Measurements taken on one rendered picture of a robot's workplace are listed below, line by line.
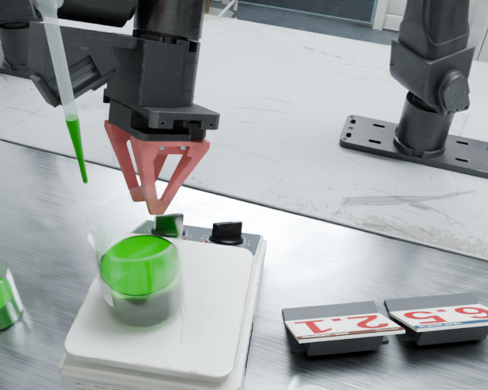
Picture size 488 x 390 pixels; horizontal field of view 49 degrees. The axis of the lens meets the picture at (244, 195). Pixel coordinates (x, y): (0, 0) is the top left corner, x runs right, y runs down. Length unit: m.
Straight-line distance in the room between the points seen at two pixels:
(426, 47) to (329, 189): 0.19
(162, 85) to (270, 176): 0.26
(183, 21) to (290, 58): 0.50
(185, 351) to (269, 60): 0.62
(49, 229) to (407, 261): 0.38
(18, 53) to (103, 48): 0.47
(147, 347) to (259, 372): 0.13
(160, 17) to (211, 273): 0.20
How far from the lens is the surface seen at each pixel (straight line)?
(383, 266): 0.57
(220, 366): 0.38
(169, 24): 0.44
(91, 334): 0.40
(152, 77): 0.43
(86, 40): 0.42
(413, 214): 0.64
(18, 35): 0.87
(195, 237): 0.50
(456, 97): 0.66
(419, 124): 0.69
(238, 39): 0.98
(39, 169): 0.69
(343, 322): 0.49
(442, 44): 0.62
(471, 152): 0.75
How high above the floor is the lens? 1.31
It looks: 41 degrees down
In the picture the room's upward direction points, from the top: 3 degrees clockwise
